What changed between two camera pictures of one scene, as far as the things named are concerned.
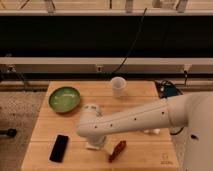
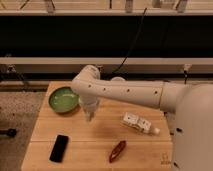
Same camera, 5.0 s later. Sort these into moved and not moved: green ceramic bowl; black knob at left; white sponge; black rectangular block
Moved: white sponge
Not moved: green ceramic bowl; black rectangular block; black knob at left
